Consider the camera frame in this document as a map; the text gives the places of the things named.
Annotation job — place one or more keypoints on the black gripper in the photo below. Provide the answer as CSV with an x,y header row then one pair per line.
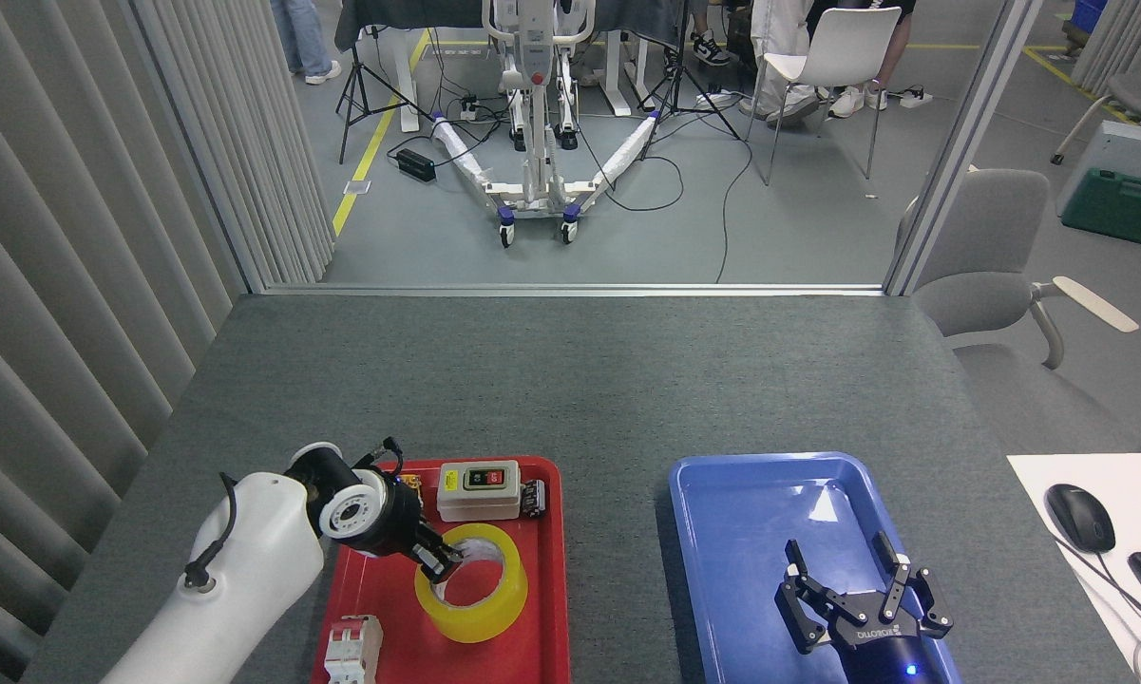
x,y
399,527
885,657

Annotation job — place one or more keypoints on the yellow tape roll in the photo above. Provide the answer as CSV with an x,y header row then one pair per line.
x,y
494,613

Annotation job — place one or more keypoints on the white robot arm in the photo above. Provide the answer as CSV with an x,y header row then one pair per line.
x,y
247,560

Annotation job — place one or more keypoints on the red plastic tray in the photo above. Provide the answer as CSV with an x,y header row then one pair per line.
x,y
380,589

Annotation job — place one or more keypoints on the black orange push button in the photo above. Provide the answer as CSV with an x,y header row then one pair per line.
x,y
412,483

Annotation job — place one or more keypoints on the white circuit breaker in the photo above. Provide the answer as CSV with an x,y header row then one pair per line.
x,y
351,651

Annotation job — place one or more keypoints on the blue plastic tray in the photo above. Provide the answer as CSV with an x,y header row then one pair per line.
x,y
732,570

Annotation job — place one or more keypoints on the black computer mouse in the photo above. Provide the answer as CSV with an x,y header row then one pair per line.
x,y
1081,518

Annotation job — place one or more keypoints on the white desk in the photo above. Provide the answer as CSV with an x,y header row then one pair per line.
x,y
1140,494

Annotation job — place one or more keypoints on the grey office chair with armrest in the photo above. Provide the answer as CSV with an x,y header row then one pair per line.
x,y
988,247

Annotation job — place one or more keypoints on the black power adapter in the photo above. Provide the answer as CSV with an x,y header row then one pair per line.
x,y
416,164

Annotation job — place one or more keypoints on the white stand on wheels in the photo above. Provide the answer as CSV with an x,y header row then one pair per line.
x,y
537,161

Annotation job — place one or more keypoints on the white power strip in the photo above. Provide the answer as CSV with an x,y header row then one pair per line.
x,y
469,107

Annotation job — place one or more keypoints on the green tool case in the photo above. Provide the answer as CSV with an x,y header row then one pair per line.
x,y
1121,204

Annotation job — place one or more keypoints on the black tripod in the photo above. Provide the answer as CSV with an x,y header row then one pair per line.
x,y
679,95
356,90

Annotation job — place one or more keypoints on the beige vertical blinds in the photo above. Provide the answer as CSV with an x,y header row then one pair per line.
x,y
57,237

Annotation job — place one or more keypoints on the person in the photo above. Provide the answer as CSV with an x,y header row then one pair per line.
x,y
855,100
711,49
784,57
302,38

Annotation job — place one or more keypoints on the white extension socket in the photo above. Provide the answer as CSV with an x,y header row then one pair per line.
x,y
915,98

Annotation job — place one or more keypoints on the grey flat box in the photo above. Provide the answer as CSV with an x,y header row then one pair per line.
x,y
1135,152

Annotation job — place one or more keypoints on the white plastic chair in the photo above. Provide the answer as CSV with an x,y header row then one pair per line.
x,y
846,43

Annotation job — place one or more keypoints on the blue bin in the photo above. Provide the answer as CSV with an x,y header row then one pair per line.
x,y
1090,17

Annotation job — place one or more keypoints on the white two-button switch box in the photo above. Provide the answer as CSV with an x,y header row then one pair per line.
x,y
475,502

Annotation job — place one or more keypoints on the silver frame rail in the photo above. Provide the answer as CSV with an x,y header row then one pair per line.
x,y
570,289

